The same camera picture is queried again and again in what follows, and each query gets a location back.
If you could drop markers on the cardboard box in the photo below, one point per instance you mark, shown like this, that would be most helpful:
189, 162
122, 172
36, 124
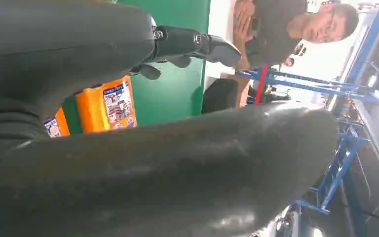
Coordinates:
243, 91

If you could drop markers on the seated person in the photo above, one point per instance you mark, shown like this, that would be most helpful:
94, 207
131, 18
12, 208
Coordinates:
274, 29

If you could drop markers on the green table mat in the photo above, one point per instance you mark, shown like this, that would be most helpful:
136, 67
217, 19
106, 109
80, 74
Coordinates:
170, 95

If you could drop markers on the red bar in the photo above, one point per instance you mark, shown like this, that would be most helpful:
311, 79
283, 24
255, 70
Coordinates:
260, 85

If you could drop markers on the blue metal frame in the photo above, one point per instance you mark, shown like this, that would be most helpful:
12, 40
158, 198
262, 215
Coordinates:
310, 83

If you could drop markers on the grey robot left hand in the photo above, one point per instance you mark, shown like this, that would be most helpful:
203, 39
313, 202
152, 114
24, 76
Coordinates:
143, 180

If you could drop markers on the orange drink bottle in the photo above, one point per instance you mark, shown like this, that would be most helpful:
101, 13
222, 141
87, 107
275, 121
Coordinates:
58, 126
94, 108

